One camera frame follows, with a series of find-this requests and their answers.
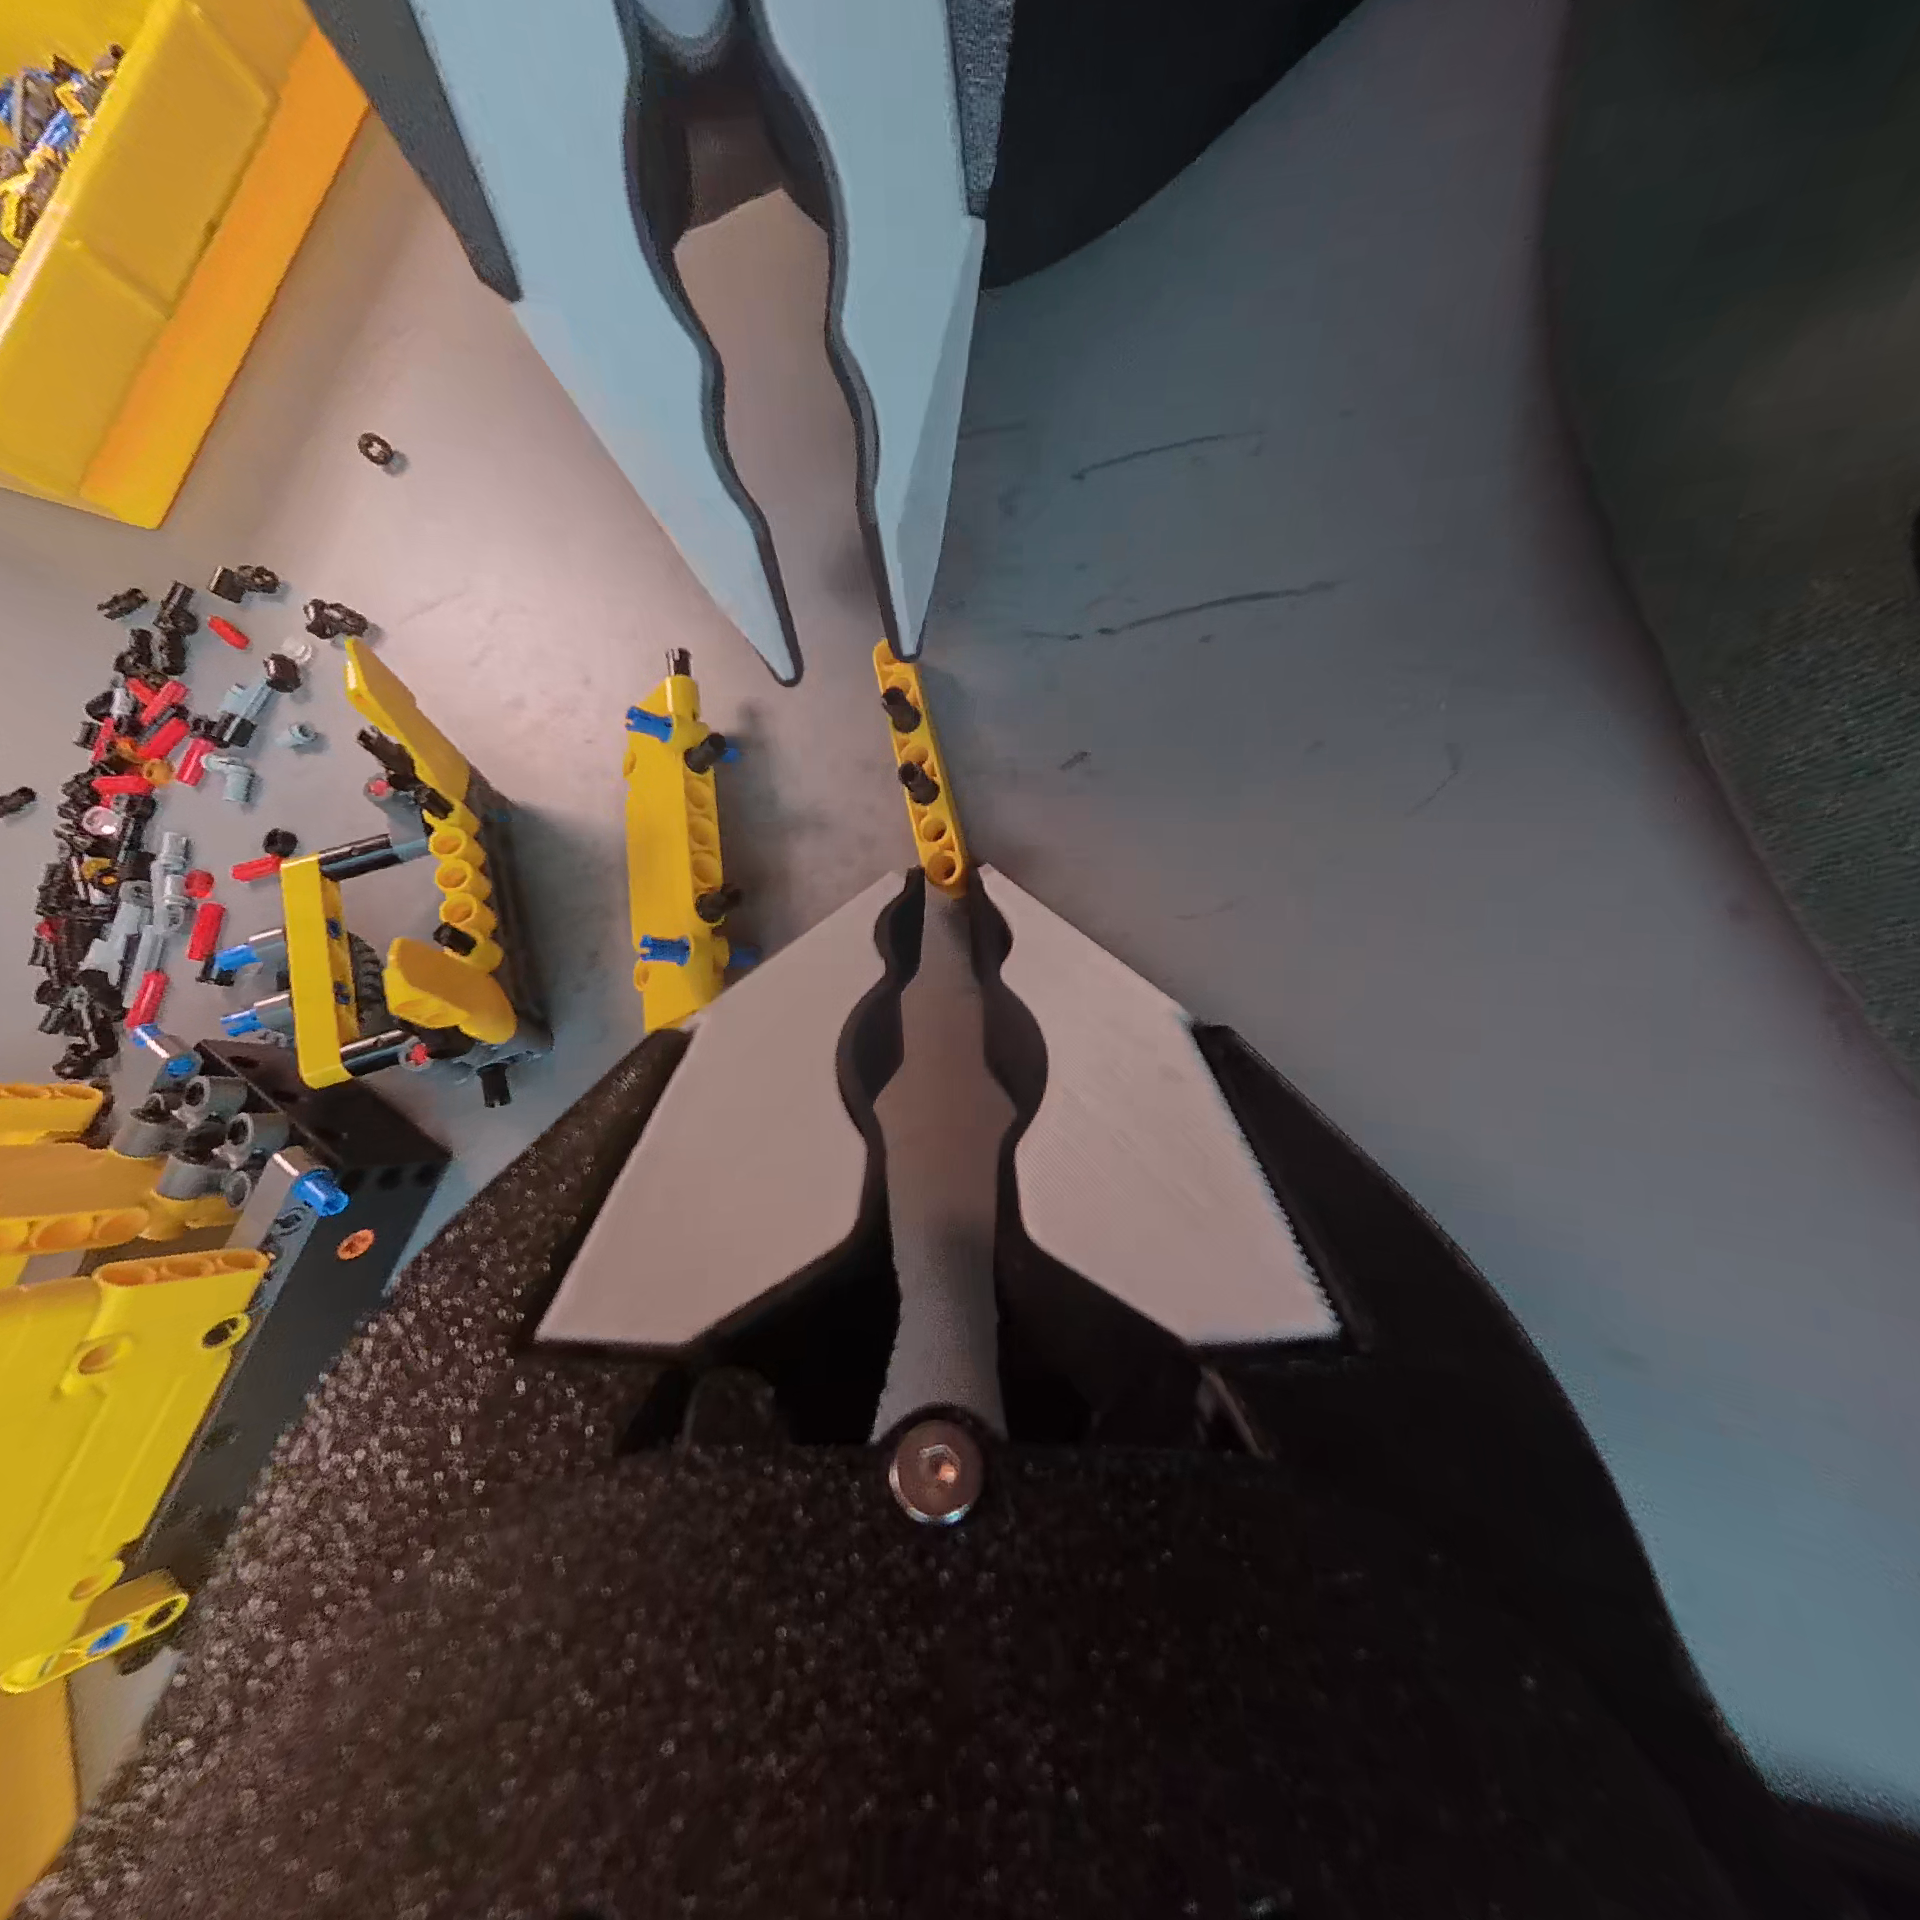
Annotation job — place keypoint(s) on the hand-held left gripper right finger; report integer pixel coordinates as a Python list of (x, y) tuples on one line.
[(1155, 1184)]

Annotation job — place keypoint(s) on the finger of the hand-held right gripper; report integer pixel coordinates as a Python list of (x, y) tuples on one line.
[(901, 224), (569, 224)]

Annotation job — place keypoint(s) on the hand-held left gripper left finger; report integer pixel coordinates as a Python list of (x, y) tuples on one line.
[(720, 1184)]

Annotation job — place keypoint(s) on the yellow lego panel with pins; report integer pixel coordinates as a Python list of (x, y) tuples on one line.
[(675, 854)]

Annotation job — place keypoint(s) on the yellow lego beam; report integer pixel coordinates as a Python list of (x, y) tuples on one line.
[(934, 833)]

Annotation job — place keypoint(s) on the lego axle and gear assembly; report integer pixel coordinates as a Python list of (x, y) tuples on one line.
[(317, 974)]

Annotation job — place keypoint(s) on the yellow lego robot body model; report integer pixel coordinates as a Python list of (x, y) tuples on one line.
[(91, 1394)]

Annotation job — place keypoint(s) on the pile of small lego pins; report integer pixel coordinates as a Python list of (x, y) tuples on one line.
[(120, 838)]

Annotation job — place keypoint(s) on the loose black lego connector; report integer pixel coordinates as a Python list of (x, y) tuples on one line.
[(376, 446)]

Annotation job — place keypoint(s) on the heap of mixed lego parts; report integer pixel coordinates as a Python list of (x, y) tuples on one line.
[(45, 134)]

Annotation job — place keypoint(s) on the yellow plastic bin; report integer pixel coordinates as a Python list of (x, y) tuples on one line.
[(150, 300), (30, 1798)]

